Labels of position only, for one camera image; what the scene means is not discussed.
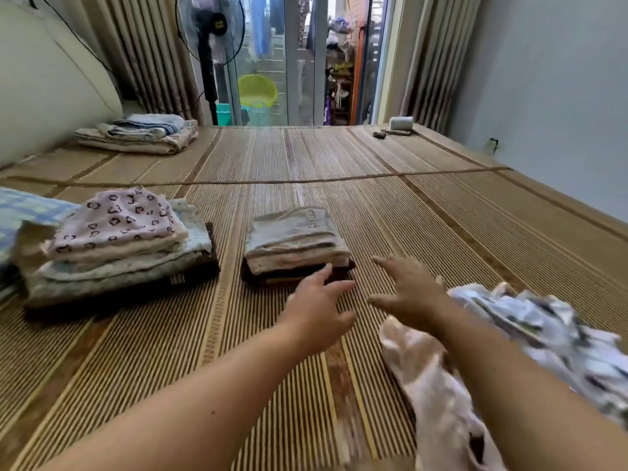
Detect person's left hand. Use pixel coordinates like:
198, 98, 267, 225
276, 264, 357, 359

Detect person's right hand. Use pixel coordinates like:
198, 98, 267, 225
367, 255, 458, 340

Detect person's right forearm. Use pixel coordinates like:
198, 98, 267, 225
429, 309, 628, 471

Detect person's left forearm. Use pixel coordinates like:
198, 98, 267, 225
39, 314, 317, 471

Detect beige folded garment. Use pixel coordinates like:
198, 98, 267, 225
245, 249, 351, 276

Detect black folded garment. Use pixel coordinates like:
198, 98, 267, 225
240, 257, 356, 286

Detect grey folded garment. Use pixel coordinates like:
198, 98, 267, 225
244, 207, 351, 260

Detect woven bamboo mat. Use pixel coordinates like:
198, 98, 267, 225
0, 124, 512, 188
0, 167, 628, 471

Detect pale pink unfolded garment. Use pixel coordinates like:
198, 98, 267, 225
379, 316, 508, 471

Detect dark brown folded garment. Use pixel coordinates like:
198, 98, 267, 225
24, 223, 221, 322

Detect white dotted folded garment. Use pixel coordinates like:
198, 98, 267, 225
37, 198, 213, 282

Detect teal plastic basket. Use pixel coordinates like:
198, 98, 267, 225
240, 105, 273, 127

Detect white patterned unfolded garment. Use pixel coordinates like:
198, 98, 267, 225
444, 283, 628, 432

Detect yellow-green plastic basin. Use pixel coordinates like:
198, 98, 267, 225
237, 74, 278, 109

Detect cluttered balcony shelf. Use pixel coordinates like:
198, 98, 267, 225
324, 14, 357, 126

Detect orange pole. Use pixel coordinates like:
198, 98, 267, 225
349, 25, 367, 126

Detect pink heart-print folded garment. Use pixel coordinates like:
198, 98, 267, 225
42, 187, 189, 263

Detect pale blue folded garment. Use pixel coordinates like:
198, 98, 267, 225
22, 250, 204, 307

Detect glass sliding door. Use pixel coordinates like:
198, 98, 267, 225
228, 0, 393, 127

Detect patterned beige folded blanket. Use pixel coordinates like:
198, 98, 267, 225
75, 120, 199, 156

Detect blue striped folded towel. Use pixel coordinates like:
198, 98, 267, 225
105, 113, 186, 139

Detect beige striped curtain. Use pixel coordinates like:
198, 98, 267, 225
399, 0, 485, 136
74, 0, 208, 126

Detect hanging blue clothes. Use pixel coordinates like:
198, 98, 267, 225
249, 0, 286, 59

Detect black standing fan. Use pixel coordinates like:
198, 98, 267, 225
175, 0, 246, 126

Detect blue checkered cloth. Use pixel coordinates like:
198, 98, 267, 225
0, 187, 80, 297

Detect white padded headboard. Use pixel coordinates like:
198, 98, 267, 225
0, 0, 124, 168

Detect black cable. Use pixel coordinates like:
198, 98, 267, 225
28, 0, 129, 101

